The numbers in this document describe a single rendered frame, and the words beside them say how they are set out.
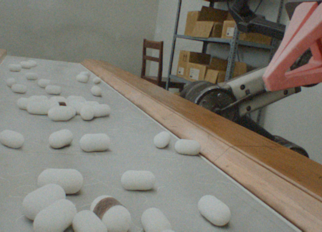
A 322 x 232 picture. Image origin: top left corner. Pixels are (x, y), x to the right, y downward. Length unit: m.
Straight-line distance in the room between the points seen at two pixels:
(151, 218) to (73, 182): 0.08
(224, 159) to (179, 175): 0.08
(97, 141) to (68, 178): 0.12
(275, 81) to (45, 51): 4.80
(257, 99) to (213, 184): 0.58
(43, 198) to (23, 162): 0.12
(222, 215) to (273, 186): 0.10
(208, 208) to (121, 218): 0.08
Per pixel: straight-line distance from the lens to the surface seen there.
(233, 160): 0.43
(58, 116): 0.54
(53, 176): 0.30
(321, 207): 0.34
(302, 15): 0.32
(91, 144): 0.41
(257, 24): 1.57
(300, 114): 2.89
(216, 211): 0.29
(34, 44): 5.01
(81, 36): 5.09
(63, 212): 0.25
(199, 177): 0.39
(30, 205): 0.27
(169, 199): 0.33
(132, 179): 0.32
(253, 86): 0.92
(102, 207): 0.26
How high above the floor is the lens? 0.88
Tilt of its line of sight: 11 degrees down
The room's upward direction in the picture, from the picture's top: 8 degrees clockwise
